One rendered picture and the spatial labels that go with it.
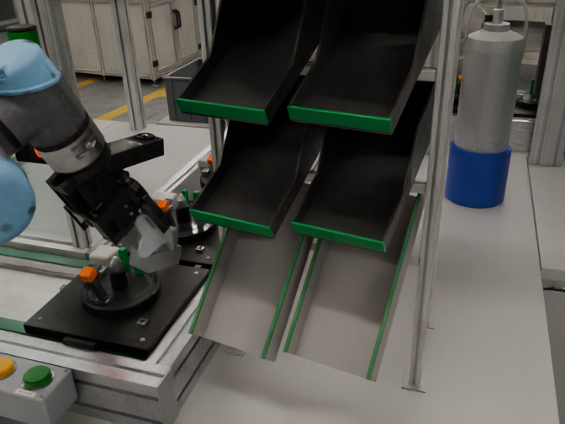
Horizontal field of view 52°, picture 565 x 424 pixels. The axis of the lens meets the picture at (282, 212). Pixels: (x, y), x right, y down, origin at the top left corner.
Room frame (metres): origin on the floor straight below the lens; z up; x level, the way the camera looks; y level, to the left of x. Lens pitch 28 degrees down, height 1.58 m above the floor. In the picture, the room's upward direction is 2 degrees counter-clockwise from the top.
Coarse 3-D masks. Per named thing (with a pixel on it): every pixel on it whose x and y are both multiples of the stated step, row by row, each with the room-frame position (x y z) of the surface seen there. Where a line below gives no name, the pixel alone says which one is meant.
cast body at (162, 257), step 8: (176, 232) 0.77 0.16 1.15; (176, 240) 0.77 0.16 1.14; (136, 248) 0.75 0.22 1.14; (160, 248) 0.74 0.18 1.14; (176, 248) 0.77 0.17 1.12; (136, 256) 0.74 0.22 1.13; (152, 256) 0.73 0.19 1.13; (160, 256) 0.74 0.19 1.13; (168, 256) 0.75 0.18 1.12; (176, 256) 0.77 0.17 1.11; (136, 264) 0.74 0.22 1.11; (144, 264) 0.73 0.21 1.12; (152, 264) 0.73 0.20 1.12; (160, 264) 0.74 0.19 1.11; (168, 264) 0.75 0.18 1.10; (152, 272) 0.73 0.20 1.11
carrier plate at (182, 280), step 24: (72, 288) 0.89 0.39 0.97; (168, 288) 0.88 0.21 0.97; (192, 288) 0.88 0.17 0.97; (48, 312) 0.82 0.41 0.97; (72, 312) 0.82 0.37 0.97; (144, 312) 0.81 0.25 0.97; (168, 312) 0.81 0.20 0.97; (48, 336) 0.78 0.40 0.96; (72, 336) 0.76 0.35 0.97; (96, 336) 0.75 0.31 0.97; (120, 336) 0.75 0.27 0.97; (144, 336) 0.75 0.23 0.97
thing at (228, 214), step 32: (288, 96) 0.94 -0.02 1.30; (256, 128) 0.88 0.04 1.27; (288, 128) 0.87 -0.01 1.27; (320, 128) 0.81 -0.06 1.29; (224, 160) 0.81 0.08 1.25; (256, 160) 0.82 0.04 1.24; (288, 160) 0.80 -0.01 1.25; (224, 192) 0.77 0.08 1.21; (256, 192) 0.76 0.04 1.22; (288, 192) 0.72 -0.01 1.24; (224, 224) 0.71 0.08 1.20; (256, 224) 0.68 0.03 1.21
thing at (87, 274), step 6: (96, 264) 0.82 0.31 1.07; (84, 270) 0.79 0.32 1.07; (90, 270) 0.79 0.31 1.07; (96, 270) 0.81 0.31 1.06; (84, 276) 0.78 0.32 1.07; (90, 276) 0.79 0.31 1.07; (90, 282) 0.79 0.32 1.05; (96, 282) 0.80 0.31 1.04; (96, 288) 0.80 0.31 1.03; (102, 288) 0.81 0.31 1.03; (96, 294) 0.81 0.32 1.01; (102, 294) 0.81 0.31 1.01
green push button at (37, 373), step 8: (32, 368) 0.68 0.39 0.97; (40, 368) 0.68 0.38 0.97; (48, 368) 0.68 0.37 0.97; (24, 376) 0.66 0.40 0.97; (32, 376) 0.66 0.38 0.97; (40, 376) 0.66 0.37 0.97; (48, 376) 0.66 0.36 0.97; (24, 384) 0.65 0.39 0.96; (32, 384) 0.65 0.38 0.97; (40, 384) 0.65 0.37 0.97
